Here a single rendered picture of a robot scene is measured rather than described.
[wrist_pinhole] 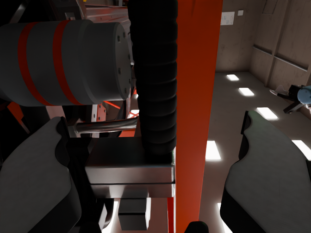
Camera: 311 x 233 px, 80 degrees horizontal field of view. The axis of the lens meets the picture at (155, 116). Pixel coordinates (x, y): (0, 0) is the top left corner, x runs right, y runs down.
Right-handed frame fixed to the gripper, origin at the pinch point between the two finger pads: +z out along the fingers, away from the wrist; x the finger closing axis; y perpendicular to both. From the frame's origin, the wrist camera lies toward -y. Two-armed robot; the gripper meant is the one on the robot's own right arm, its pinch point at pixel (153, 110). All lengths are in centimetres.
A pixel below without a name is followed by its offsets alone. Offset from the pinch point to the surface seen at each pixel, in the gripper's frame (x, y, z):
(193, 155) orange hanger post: 16, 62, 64
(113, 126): -10.6, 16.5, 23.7
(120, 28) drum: -5.8, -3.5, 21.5
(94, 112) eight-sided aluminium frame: -20.3, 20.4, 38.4
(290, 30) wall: 821, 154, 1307
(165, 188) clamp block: 0.6, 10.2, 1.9
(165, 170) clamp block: 0.7, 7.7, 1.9
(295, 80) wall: 815, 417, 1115
